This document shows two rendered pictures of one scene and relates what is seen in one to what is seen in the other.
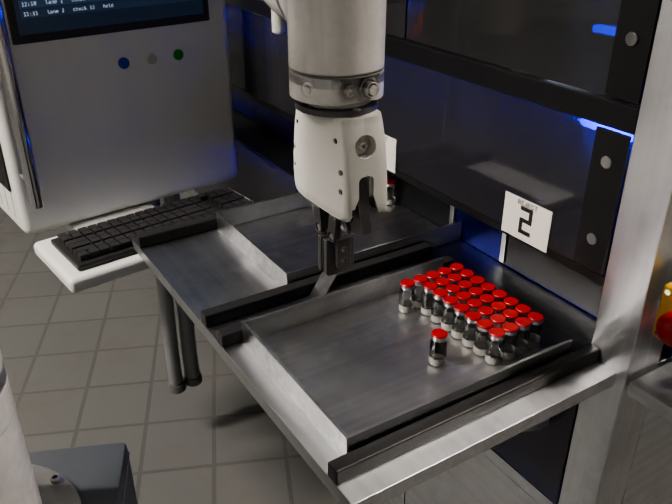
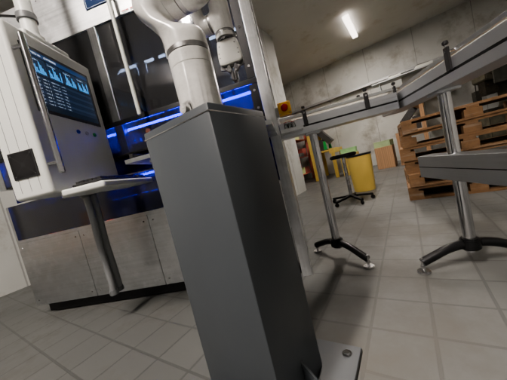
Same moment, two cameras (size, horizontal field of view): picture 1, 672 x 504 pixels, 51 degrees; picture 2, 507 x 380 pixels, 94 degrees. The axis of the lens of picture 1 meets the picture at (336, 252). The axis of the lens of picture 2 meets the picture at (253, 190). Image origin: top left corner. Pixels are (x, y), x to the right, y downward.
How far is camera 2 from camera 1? 1.10 m
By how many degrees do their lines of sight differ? 51
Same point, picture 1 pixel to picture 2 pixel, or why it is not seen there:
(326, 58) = (228, 23)
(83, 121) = (68, 148)
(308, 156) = (225, 50)
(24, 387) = not seen: outside the picture
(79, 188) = (71, 176)
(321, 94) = (229, 31)
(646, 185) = (264, 89)
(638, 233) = (267, 99)
